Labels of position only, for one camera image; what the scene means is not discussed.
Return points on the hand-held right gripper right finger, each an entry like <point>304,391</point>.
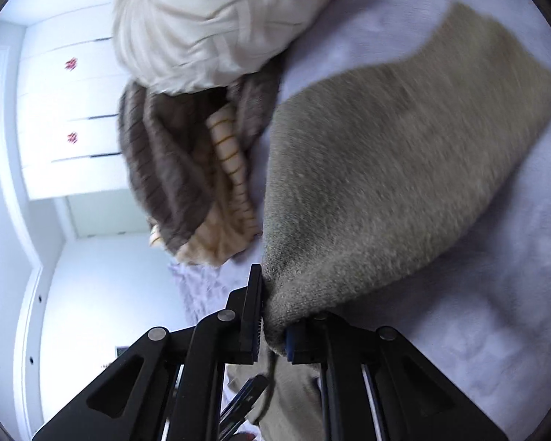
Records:
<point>290,343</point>

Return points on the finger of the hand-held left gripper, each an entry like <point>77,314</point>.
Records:
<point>243,397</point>

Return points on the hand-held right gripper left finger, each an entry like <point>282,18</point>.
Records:
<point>256,319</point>

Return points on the olive knit sweater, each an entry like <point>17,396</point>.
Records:
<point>372,170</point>

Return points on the lavender embossed blanket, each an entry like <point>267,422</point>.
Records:
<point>463,330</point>

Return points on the cream striped brown fleece garment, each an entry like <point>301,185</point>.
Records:
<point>165,170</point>

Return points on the red paper door decoration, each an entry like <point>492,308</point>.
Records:
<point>73,137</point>
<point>71,63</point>

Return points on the white wardrobe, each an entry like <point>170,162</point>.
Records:
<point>73,101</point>

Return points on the white pleated cushion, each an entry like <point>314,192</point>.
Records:
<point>202,23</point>

